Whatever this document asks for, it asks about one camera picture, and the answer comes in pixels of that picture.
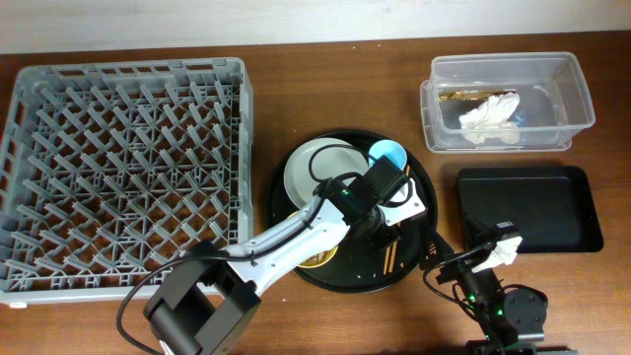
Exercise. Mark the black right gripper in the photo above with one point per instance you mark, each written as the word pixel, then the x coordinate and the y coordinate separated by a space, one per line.
pixel 470 267

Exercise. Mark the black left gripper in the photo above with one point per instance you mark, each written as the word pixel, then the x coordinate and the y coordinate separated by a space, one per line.
pixel 389 239

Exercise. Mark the light blue plastic cup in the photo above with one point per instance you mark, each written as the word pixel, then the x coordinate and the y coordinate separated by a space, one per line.
pixel 390 149

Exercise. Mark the grey round plate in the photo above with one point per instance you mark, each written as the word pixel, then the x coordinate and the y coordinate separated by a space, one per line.
pixel 329 163

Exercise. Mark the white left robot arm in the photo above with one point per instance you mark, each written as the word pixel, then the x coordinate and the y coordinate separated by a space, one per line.
pixel 211 295

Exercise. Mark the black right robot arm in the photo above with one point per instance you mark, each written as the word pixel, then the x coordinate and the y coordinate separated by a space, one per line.
pixel 464 295

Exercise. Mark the clear plastic waste bin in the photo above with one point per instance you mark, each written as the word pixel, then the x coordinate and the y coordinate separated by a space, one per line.
pixel 555 104

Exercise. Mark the grey plastic dishwasher rack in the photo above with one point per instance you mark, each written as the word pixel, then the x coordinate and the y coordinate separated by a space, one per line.
pixel 110 170

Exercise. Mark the wooden chopstick left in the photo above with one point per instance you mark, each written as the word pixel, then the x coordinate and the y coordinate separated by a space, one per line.
pixel 386 260

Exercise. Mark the wooden chopstick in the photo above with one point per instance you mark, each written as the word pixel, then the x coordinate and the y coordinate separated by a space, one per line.
pixel 391 259
pixel 386 260

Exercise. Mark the round black serving tray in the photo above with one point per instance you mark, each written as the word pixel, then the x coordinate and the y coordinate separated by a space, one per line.
pixel 355 270

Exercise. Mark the yellow bowl with food scraps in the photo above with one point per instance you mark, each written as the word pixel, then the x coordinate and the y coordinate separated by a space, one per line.
pixel 319 259

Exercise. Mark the wooden chopstick right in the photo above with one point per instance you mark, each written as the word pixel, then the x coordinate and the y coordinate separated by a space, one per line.
pixel 391 259

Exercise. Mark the black rectangular tray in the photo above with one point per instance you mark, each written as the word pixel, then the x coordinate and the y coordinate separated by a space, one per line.
pixel 552 206

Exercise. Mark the crumpled white tissue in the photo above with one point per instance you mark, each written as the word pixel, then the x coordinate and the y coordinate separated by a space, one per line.
pixel 491 120

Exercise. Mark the gold foil wrapper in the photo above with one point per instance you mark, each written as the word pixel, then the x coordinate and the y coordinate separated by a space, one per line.
pixel 472 95

